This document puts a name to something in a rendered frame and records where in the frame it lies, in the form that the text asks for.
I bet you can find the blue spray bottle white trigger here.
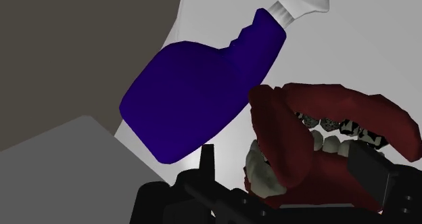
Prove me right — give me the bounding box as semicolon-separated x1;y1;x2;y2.
118;0;331;165

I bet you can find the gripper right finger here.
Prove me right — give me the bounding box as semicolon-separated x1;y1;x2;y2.
346;139;422;224

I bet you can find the red denture model with teeth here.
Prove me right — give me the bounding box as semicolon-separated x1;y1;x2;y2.
243;82;422;215

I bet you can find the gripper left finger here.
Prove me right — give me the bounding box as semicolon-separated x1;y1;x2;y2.
129;143;276;224

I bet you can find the white glossy bathroom fixture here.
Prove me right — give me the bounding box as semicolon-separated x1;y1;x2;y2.
113;0;422;198

